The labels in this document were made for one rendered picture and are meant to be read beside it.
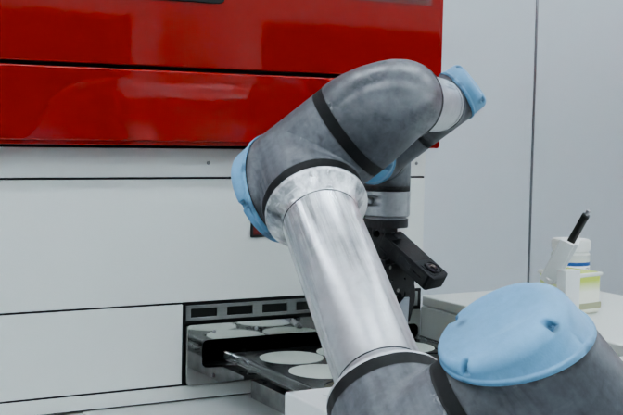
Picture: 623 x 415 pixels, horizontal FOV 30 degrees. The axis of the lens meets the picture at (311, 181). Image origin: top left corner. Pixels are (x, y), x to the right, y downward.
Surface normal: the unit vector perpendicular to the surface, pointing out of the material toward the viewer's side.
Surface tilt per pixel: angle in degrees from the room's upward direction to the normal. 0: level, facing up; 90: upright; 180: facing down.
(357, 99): 64
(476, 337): 37
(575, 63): 90
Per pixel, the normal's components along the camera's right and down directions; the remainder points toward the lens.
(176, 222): 0.49, 0.06
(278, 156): -0.52, -0.58
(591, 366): 0.56, -0.18
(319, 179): 0.18, -0.13
